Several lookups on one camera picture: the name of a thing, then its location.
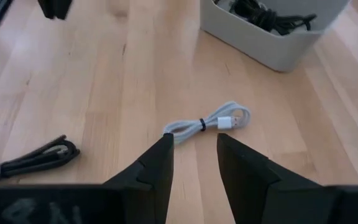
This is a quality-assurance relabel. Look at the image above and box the black USB-C cable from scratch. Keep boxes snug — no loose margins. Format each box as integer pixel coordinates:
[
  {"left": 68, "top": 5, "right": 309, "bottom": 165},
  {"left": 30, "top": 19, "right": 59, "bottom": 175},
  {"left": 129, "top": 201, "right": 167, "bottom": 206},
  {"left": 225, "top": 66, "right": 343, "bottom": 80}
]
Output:
[
  {"left": 268, "top": 12, "right": 318, "bottom": 36},
  {"left": 0, "top": 134, "right": 81, "bottom": 187}
]

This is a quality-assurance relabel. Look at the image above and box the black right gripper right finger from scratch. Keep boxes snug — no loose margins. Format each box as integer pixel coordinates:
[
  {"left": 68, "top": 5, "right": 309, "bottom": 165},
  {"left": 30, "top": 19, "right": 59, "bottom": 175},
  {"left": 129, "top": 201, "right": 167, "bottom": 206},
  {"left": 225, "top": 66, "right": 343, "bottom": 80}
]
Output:
[{"left": 217, "top": 133, "right": 358, "bottom": 224}]

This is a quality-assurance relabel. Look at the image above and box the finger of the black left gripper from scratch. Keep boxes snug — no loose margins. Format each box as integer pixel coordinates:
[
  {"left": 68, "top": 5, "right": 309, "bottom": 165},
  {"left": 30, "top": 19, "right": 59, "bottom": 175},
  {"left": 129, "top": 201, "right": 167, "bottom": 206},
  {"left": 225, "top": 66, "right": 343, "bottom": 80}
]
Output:
[
  {"left": 53, "top": 0, "right": 73, "bottom": 21},
  {"left": 37, "top": 0, "right": 56, "bottom": 19}
]

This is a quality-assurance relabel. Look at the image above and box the grey plastic bin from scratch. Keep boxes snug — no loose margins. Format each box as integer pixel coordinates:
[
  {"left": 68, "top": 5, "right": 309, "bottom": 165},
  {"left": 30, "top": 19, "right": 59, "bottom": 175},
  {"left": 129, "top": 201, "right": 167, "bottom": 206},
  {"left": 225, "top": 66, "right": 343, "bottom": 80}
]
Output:
[{"left": 199, "top": 0, "right": 352, "bottom": 73}]

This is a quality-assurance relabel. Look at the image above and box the black braided cable bundle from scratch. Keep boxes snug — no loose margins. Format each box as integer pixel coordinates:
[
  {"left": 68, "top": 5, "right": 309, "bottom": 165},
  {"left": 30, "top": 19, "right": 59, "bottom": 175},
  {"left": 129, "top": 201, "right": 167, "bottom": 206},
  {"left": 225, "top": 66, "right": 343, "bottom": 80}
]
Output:
[{"left": 213, "top": 0, "right": 279, "bottom": 32}]

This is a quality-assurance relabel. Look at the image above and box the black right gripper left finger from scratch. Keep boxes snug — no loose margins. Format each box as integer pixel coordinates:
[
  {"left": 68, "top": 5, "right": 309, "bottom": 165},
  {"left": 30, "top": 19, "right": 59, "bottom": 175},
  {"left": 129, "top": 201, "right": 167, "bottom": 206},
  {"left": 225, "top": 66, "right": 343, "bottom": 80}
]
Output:
[{"left": 0, "top": 133, "right": 175, "bottom": 224}]

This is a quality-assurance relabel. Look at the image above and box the white braided USB cable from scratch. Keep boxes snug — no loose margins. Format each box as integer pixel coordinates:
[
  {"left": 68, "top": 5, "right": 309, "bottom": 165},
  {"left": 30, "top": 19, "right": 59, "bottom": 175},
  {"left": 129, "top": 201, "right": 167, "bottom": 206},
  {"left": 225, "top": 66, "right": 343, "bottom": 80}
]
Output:
[{"left": 162, "top": 100, "right": 252, "bottom": 145}]

